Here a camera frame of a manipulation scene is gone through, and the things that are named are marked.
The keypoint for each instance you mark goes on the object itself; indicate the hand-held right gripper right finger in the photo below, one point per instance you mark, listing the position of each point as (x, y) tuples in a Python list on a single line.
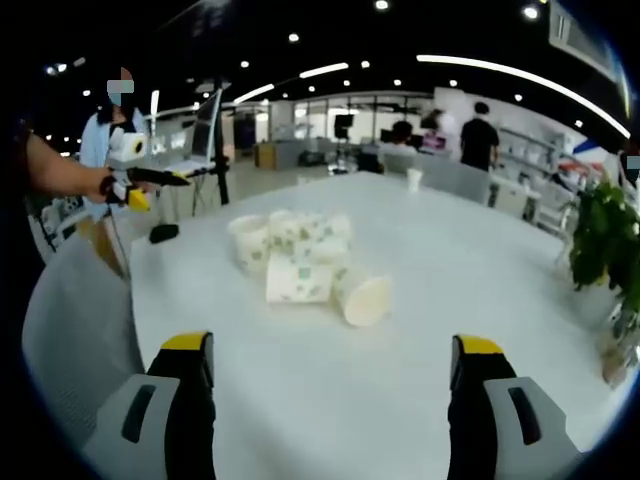
[(500, 430)]

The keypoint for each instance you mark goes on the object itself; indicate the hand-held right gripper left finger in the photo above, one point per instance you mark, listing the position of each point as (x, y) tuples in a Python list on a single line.
[(165, 430)]

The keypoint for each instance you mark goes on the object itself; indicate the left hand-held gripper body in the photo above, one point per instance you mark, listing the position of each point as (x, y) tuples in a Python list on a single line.
[(122, 150)]

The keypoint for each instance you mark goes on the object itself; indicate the pile of printed paper cups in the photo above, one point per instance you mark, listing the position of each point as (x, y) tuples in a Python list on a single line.
[(297, 282)]

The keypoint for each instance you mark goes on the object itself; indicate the single plain white cup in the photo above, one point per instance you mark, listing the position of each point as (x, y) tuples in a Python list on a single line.
[(414, 181)]

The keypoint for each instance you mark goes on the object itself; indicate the person's left hand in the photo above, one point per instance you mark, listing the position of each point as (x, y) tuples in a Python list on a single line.
[(106, 187)]

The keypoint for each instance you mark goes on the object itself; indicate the small black object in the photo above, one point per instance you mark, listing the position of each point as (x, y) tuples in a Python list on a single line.
[(163, 233)]

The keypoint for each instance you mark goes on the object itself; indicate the open laptop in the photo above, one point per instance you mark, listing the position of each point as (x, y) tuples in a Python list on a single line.
[(202, 135)]

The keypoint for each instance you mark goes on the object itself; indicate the black tripod stand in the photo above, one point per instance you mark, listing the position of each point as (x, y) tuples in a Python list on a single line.
[(222, 165)]

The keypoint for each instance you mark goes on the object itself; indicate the white table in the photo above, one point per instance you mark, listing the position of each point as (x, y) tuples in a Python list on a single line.
[(400, 390)]

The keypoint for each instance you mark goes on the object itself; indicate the green potted plant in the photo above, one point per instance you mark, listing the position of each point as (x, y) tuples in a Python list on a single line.
[(607, 235)]

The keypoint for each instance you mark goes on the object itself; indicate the white shelf unit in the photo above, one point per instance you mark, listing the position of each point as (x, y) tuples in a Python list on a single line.
[(530, 150)]

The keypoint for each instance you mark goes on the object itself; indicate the long ceiling light strip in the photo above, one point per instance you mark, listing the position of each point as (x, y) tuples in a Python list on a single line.
[(525, 77)]

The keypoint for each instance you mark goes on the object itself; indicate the ceiling air vent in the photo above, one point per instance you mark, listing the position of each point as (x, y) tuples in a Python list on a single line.
[(580, 30)]

